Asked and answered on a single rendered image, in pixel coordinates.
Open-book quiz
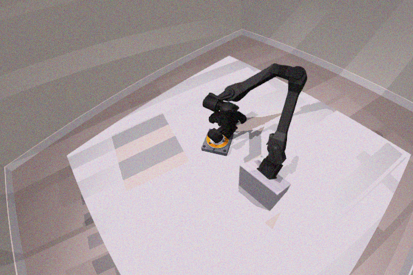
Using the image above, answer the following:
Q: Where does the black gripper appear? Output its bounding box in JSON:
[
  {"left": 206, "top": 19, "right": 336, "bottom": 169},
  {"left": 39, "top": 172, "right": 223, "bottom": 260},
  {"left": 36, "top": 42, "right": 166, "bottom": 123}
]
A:
[{"left": 208, "top": 111, "right": 246, "bottom": 143}]

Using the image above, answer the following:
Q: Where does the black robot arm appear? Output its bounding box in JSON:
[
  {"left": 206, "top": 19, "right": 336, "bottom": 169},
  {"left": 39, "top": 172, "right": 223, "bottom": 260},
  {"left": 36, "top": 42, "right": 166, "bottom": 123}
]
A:
[{"left": 203, "top": 63, "right": 307, "bottom": 180}]

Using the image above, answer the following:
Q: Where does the orange round plate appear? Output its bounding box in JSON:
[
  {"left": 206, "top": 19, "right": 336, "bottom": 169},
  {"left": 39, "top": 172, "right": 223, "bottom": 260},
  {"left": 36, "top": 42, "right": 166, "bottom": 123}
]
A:
[{"left": 206, "top": 134, "right": 229, "bottom": 149}]

